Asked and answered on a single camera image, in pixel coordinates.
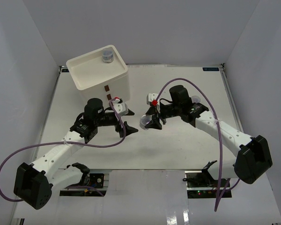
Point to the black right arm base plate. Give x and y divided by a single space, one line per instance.
200 180

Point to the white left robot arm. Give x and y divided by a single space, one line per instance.
35 182

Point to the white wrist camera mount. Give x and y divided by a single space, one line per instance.
151 101
119 106

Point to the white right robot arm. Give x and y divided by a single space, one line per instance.
252 154

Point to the blue table label sticker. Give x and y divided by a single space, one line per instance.
210 69

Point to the clear paper clip jar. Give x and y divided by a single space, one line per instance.
196 99
144 120

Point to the clear jar of paper clips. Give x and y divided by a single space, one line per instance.
107 55

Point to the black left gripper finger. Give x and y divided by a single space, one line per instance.
128 112
129 130

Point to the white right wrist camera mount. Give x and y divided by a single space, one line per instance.
151 101

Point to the white drawer cabinet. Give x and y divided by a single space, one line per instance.
83 67

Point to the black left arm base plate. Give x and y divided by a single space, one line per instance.
93 181

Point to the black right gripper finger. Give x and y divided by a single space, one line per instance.
152 111
154 124

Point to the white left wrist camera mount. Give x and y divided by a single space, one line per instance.
119 106

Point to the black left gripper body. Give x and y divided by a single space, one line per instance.
105 119

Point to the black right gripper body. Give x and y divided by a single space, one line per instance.
170 110

